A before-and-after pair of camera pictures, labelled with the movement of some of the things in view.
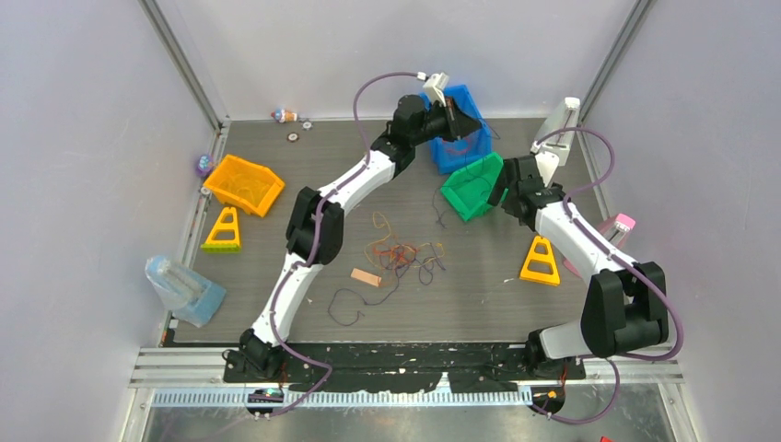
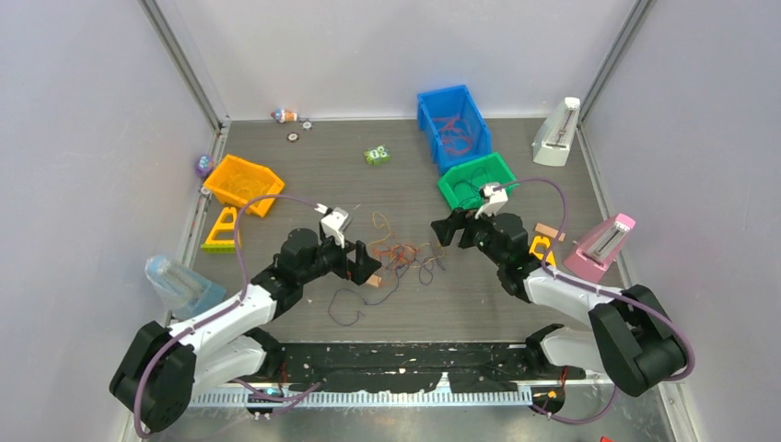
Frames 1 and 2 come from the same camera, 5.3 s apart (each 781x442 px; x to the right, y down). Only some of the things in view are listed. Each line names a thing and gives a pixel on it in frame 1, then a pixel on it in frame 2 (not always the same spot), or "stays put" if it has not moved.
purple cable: [489, 133] → [466, 181]
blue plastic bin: [451, 155] stays put
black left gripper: [461, 124] → [364, 263]
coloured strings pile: [399, 250] stays put
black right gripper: [495, 195] → [458, 220]
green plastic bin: [469, 188] stays put
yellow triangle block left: [212, 245] stays put
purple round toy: [204, 165] stays put
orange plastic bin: [243, 183] stays put
